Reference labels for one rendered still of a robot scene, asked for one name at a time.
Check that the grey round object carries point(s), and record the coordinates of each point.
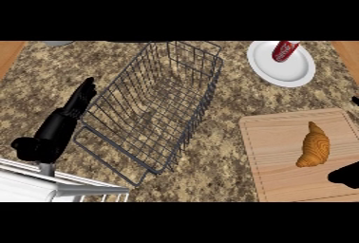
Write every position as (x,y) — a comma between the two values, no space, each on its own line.
(57,42)

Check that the pale wooden cutting board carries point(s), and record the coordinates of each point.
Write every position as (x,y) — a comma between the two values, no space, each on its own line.
(289,164)

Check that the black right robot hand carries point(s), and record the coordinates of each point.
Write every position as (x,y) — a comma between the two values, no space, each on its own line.
(346,176)

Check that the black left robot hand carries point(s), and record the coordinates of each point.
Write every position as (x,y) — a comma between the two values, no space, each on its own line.
(56,129)

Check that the red can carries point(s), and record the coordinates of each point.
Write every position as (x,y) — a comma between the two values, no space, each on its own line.
(284,50)

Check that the golden brown croissant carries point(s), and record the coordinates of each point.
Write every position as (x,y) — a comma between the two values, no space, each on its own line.
(313,147)

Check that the white round plate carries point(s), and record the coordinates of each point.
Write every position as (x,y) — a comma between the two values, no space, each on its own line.
(289,69)

